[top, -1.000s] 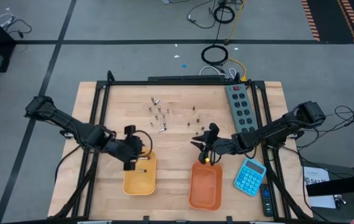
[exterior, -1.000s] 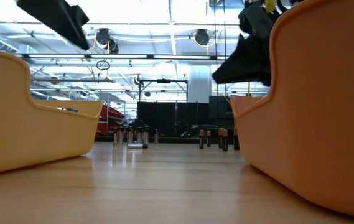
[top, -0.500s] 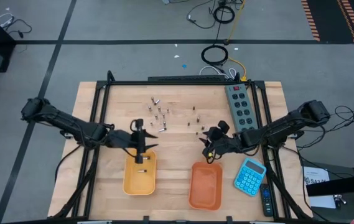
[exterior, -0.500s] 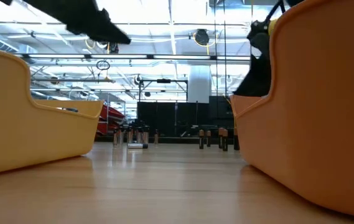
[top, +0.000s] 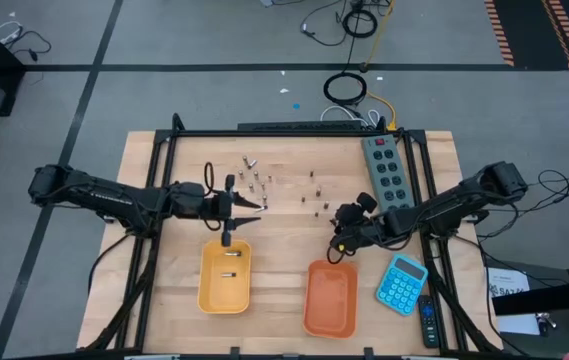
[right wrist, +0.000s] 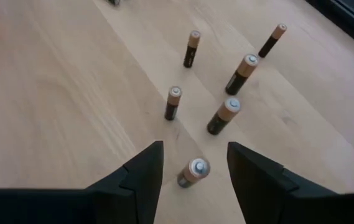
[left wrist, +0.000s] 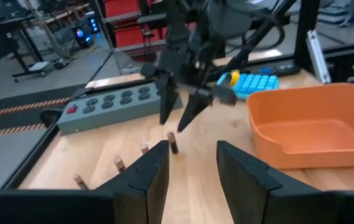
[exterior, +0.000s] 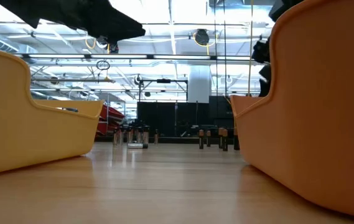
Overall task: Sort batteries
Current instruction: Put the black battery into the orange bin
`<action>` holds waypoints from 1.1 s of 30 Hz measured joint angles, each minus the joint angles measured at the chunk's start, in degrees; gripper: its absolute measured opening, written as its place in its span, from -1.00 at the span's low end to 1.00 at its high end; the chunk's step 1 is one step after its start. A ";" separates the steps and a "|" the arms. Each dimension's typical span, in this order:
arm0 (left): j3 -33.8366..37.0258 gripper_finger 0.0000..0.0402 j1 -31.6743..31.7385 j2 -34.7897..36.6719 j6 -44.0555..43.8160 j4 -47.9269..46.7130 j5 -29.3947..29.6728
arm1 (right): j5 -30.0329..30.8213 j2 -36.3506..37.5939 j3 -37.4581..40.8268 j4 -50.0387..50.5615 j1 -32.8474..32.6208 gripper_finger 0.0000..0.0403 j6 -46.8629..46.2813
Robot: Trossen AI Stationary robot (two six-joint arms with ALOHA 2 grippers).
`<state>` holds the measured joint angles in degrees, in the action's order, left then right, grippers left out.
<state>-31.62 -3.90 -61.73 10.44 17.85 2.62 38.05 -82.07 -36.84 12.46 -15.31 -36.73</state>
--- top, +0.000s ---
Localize black hazard-striped floor mat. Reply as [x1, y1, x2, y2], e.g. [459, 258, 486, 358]
[482, 0, 569, 71]

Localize yellow plastic bin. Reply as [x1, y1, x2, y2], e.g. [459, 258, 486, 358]
[196, 238, 253, 316]

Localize black remote control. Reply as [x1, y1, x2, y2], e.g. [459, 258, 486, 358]
[417, 294, 441, 350]

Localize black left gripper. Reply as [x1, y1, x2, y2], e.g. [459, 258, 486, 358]
[204, 173, 264, 247]

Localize black ribbed bar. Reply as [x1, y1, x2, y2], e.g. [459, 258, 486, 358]
[236, 120, 368, 133]

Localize black aluminium table frame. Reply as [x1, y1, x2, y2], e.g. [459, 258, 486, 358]
[83, 112, 505, 359]

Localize grey power strip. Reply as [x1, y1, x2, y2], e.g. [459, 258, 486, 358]
[361, 133, 416, 214]

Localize bunch of keys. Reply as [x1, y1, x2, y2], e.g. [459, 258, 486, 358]
[535, 312, 559, 336]

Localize orange plastic bin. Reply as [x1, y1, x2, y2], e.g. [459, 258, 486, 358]
[302, 258, 360, 340]

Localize white printed paper sheet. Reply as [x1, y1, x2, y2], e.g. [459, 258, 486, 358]
[486, 267, 540, 336]

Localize white floor cable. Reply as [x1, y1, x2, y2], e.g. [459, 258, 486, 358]
[0, 20, 23, 44]
[319, 104, 381, 129]

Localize black loose floor cable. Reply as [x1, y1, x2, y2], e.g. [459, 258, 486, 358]
[6, 29, 53, 64]
[299, 0, 353, 48]

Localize black side desk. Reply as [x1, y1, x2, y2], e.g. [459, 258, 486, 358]
[481, 257, 569, 356]

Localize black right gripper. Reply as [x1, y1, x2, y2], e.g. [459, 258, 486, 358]
[330, 191, 391, 253]

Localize yellow extension cable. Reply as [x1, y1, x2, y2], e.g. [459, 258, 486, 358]
[361, 0, 398, 132]

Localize black coiled floor cable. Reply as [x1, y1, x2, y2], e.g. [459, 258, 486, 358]
[322, 72, 368, 107]
[341, 8, 379, 39]

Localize blue calculator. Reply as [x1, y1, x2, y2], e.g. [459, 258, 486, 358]
[375, 253, 430, 317]

